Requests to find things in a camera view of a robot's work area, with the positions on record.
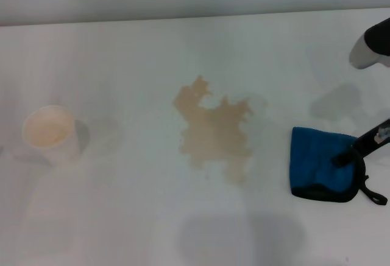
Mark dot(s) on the white paper cup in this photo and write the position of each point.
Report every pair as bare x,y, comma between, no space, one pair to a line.
50,132

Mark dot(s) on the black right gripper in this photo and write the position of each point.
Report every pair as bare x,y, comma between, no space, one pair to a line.
370,142

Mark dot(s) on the brown water stain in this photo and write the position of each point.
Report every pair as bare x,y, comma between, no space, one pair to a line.
213,132

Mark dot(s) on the blue rag with black trim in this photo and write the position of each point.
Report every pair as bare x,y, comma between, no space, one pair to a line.
314,162

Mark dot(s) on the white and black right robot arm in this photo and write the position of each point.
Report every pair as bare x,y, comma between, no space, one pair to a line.
374,44

